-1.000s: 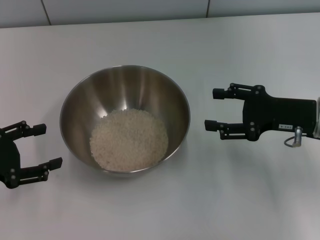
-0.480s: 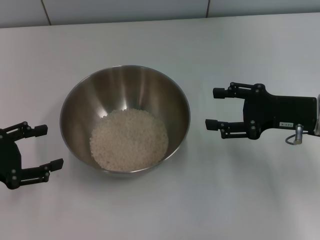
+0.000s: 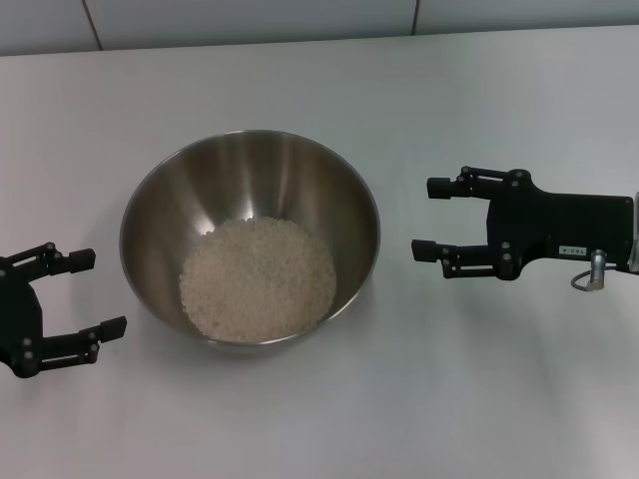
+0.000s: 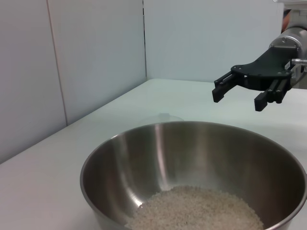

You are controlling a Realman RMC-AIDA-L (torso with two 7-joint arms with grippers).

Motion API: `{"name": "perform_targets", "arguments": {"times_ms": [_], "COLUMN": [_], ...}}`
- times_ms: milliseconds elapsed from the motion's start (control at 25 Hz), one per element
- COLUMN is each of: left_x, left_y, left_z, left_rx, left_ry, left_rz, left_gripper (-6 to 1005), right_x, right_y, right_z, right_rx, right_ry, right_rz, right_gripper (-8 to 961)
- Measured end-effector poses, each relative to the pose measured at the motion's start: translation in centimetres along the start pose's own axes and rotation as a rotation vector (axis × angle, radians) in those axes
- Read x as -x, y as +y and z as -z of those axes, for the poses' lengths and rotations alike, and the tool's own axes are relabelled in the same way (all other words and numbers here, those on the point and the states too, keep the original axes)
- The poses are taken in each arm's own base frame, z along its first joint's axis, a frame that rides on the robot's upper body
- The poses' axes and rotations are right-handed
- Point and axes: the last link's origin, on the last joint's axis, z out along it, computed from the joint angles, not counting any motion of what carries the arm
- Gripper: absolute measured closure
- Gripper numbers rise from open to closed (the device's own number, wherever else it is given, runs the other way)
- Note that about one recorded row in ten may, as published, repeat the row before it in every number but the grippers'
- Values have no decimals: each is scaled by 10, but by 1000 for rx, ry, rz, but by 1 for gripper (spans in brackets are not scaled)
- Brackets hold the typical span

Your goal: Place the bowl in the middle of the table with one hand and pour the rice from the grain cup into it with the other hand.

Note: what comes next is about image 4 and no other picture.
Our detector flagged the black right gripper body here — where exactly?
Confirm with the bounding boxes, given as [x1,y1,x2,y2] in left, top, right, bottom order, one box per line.
[231,46,298,92]

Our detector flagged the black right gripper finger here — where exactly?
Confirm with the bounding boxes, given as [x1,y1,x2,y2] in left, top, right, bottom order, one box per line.
[253,79,289,112]
[212,72,241,104]

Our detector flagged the clear plastic measuring cup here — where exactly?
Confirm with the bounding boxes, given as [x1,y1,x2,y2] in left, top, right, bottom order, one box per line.
[140,112,185,127]

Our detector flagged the stainless steel mixing bowl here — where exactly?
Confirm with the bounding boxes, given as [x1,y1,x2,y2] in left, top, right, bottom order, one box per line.
[79,121,307,230]

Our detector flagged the white rice grains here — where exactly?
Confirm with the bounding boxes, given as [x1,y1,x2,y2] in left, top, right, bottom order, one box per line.
[124,185,266,230]

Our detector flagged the blurry person in background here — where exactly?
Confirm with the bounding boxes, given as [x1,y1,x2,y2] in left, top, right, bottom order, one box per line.
[281,9,293,32]

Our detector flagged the right arm plug with cable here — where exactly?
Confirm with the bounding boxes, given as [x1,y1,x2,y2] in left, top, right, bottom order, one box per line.
[291,58,307,84]

